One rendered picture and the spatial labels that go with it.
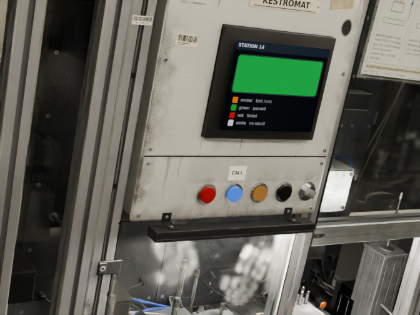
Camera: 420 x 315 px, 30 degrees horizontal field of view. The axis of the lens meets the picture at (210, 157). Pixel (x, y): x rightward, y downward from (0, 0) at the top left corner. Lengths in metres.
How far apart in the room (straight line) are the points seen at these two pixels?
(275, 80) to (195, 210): 0.28
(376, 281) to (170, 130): 0.96
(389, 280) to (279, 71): 0.92
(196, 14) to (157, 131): 0.21
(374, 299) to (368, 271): 0.07
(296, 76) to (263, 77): 0.07
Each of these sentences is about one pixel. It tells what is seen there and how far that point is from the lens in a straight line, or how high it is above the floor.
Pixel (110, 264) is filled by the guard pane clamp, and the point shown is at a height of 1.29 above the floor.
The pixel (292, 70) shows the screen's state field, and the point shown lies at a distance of 1.43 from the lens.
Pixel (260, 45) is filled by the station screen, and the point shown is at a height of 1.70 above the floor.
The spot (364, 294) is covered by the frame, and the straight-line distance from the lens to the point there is 2.18.
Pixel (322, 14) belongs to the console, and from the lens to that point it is 1.47.
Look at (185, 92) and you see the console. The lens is 1.34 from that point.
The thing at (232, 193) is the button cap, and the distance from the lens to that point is 1.45.
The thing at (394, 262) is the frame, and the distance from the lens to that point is 2.16.
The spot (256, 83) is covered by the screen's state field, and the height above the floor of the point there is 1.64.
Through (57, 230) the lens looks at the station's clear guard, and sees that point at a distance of 1.36.
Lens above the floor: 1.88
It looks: 16 degrees down
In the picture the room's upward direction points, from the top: 11 degrees clockwise
